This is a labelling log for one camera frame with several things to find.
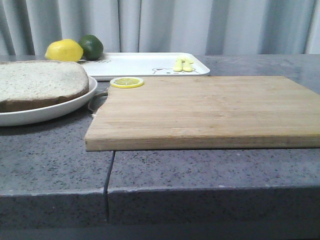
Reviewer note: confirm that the white round plate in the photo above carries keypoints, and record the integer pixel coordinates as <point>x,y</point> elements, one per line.
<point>32,116</point>

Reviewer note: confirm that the white rectangular tray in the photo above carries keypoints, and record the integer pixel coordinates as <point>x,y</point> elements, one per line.
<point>141,64</point>

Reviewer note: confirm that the front yellow lemon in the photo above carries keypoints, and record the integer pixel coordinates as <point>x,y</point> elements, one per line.
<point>66,50</point>

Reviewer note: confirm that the grey curtain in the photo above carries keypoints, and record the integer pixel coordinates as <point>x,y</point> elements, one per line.
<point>199,27</point>

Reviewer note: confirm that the metal cutting board handle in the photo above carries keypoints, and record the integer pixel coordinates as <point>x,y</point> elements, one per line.
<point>96,102</point>

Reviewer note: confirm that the lemon slice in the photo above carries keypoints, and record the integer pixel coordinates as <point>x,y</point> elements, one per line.
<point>127,82</point>

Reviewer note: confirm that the green lime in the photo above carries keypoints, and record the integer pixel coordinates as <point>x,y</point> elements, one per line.
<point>92,47</point>

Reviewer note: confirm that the wooden cutting board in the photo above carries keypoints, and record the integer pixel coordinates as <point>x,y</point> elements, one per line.
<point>210,112</point>

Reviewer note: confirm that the bread slice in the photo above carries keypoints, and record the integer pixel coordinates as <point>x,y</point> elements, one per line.
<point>33,84</point>

